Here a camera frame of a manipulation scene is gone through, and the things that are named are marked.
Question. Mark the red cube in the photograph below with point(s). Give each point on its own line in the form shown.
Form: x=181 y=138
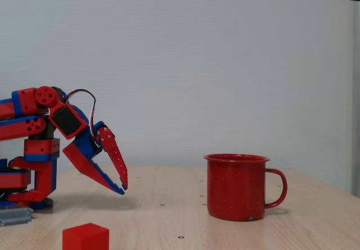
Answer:
x=84 y=237

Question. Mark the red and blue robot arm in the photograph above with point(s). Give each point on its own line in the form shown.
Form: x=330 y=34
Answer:
x=42 y=151

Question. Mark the grey duct tape piece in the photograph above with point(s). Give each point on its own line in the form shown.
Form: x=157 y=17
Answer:
x=15 y=214

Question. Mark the blue gripper, black servo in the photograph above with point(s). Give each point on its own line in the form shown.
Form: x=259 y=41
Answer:
x=85 y=149

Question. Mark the red enamel mug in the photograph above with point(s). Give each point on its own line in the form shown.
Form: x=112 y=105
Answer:
x=234 y=188

